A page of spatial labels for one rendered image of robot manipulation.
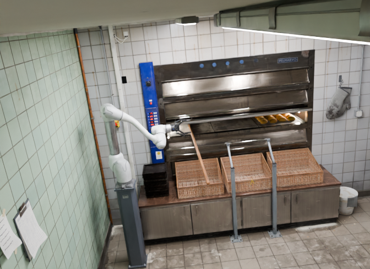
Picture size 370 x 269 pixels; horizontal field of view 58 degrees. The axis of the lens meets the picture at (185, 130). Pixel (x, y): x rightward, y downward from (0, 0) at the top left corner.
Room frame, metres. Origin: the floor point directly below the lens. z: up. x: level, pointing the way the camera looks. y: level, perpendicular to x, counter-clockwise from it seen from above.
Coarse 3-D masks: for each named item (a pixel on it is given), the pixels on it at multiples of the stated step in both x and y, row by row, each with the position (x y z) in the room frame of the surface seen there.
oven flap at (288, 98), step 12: (240, 96) 4.01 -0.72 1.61; (252, 96) 4.01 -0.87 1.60; (264, 96) 4.01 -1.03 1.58; (276, 96) 4.01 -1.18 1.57; (288, 96) 4.01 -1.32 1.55; (300, 96) 4.01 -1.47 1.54; (168, 108) 3.96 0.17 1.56; (180, 108) 3.96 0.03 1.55; (192, 108) 3.96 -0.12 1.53; (204, 108) 3.96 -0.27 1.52; (216, 108) 3.96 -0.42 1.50; (228, 108) 3.96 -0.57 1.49; (240, 108) 3.96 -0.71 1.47; (252, 108) 3.94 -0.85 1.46
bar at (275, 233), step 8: (216, 144) 3.59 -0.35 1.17; (224, 144) 3.59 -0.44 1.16; (232, 144) 3.60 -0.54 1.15; (272, 152) 3.50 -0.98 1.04; (272, 160) 3.45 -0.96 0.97; (232, 168) 3.37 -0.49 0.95; (272, 168) 3.42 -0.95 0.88; (232, 176) 3.37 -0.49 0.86; (272, 176) 3.42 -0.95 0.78; (232, 184) 3.37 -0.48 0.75; (272, 184) 3.42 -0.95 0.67; (232, 192) 3.37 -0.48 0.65; (232, 200) 3.37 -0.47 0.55; (232, 208) 3.40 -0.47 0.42; (272, 232) 3.43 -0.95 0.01; (232, 240) 3.34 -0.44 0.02; (240, 240) 3.33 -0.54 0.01
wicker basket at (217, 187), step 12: (180, 168) 3.89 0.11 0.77; (192, 168) 3.89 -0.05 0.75; (216, 168) 3.90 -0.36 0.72; (192, 180) 3.85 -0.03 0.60; (204, 180) 3.84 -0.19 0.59; (216, 180) 3.81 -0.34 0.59; (180, 192) 3.46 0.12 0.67; (192, 192) 3.57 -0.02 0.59; (204, 192) 3.46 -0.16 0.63; (216, 192) 3.47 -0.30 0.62
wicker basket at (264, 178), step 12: (228, 156) 3.93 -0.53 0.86; (240, 156) 3.94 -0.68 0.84; (252, 156) 3.94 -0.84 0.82; (228, 168) 3.89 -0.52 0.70; (240, 168) 3.90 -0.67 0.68; (252, 168) 3.90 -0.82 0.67; (264, 168) 3.83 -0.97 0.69; (228, 180) 3.78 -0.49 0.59; (240, 180) 3.48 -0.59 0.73; (264, 180) 3.49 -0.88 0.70; (228, 192) 3.46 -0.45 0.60; (240, 192) 3.47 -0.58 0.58
